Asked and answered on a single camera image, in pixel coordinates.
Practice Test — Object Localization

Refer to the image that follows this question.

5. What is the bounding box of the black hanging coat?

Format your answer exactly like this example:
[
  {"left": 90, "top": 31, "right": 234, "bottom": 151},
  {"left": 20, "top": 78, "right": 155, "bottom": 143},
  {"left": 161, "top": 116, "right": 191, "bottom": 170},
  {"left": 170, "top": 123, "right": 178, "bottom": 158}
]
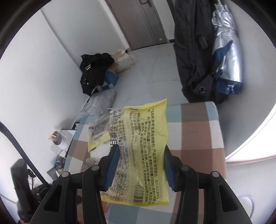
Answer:
[{"left": 174, "top": 0, "right": 227, "bottom": 105}]

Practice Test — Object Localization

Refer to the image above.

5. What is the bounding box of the grey door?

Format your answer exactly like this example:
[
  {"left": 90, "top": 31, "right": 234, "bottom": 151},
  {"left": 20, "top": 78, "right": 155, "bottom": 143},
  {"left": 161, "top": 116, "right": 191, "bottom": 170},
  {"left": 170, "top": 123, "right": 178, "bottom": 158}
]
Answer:
[{"left": 107, "top": 0, "right": 171, "bottom": 51}]

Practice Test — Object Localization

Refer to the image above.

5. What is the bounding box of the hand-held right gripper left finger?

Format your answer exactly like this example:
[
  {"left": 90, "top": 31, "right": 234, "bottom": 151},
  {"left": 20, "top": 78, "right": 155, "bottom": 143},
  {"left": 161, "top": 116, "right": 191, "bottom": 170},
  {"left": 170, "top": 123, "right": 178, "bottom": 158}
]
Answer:
[{"left": 30, "top": 145, "right": 121, "bottom": 224}]

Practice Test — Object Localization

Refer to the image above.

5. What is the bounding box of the beige cloth bag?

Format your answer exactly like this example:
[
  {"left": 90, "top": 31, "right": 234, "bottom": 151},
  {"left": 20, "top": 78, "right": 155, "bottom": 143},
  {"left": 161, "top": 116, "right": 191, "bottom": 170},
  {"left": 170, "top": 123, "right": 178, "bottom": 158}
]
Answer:
[{"left": 111, "top": 48, "right": 136, "bottom": 72}]

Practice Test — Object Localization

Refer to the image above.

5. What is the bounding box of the dark bag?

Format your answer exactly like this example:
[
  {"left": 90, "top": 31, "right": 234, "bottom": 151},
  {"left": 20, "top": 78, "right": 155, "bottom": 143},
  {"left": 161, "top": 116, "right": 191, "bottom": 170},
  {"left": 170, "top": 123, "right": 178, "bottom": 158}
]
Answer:
[{"left": 11, "top": 159, "right": 35, "bottom": 216}]

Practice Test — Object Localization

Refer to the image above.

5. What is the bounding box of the small yellow bread bag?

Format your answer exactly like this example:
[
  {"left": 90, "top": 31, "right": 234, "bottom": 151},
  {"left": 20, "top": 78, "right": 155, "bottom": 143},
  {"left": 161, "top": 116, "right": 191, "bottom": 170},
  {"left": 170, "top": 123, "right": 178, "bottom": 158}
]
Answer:
[{"left": 87, "top": 108, "right": 127, "bottom": 151}]

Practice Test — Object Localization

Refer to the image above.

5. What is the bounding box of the white plastic bag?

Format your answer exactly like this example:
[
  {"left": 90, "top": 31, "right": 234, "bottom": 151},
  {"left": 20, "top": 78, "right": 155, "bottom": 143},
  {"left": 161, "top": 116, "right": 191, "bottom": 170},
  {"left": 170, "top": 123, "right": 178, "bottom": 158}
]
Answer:
[{"left": 78, "top": 89, "right": 116, "bottom": 122}]

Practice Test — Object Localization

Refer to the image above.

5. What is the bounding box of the blue cardboard box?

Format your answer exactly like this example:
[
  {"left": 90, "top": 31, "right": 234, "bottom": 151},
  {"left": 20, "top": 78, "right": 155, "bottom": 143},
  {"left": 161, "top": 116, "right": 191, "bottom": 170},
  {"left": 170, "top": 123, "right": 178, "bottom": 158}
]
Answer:
[{"left": 95, "top": 70, "right": 120, "bottom": 93}]

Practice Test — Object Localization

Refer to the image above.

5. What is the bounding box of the dark blue box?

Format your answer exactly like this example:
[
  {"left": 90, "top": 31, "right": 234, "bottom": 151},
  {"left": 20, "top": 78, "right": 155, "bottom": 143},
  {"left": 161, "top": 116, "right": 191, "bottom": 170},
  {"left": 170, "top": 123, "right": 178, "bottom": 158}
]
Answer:
[{"left": 61, "top": 128, "right": 77, "bottom": 166}]

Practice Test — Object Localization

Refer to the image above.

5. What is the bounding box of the clear printed plastic wrapper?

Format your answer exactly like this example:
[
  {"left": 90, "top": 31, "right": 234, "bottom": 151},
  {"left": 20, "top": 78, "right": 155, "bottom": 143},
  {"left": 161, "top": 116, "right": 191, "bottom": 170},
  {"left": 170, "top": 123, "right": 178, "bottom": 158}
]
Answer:
[{"left": 85, "top": 156, "right": 103, "bottom": 169}]

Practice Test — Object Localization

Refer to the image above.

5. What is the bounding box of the white round object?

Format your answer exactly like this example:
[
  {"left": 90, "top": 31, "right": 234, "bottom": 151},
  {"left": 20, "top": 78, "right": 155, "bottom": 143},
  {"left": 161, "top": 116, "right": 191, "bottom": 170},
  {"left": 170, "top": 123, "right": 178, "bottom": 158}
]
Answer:
[{"left": 236, "top": 195, "right": 257, "bottom": 219}]

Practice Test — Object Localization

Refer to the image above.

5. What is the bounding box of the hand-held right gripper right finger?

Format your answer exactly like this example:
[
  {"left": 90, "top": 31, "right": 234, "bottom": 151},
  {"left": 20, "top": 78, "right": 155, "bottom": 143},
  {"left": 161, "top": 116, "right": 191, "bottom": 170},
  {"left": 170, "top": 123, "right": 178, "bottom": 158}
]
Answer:
[{"left": 163, "top": 145, "right": 264, "bottom": 224}]

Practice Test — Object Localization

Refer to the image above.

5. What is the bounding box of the black jacket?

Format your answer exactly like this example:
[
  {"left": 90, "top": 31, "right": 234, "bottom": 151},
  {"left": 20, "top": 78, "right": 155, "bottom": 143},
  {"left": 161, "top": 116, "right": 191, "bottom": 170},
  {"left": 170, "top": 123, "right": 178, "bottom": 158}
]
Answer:
[{"left": 79, "top": 53, "right": 115, "bottom": 96}]

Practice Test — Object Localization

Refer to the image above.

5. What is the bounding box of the large yellow bread bag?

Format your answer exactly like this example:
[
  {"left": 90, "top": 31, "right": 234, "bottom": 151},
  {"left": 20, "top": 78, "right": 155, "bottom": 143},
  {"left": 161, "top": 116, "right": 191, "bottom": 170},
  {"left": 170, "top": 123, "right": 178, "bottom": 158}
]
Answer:
[{"left": 100, "top": 99, "right": 171, "bottom": 205}]

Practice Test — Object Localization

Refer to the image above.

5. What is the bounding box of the black cable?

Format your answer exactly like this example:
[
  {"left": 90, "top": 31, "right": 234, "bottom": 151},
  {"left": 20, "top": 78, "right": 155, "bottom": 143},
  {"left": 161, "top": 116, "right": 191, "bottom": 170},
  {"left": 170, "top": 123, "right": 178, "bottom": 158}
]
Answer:
[{"left": 0, "top": 121, "right": 52, "bottom": 188}]

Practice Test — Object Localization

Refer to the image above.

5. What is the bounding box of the white utensil cup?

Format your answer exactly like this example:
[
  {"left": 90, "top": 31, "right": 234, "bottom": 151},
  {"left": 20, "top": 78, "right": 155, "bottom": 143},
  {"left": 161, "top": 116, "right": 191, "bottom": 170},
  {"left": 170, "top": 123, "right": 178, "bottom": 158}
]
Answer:
[{"left": 52, "top": 131, "right": 70, "bottom": 151}]

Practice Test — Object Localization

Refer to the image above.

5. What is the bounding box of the checked blanket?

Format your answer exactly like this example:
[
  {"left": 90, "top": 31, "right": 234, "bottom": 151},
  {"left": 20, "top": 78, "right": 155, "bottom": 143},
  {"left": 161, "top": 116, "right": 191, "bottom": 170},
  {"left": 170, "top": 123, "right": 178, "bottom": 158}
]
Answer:
[{"left": 63, "top": 101, "right": 227, "bottom": 224}]

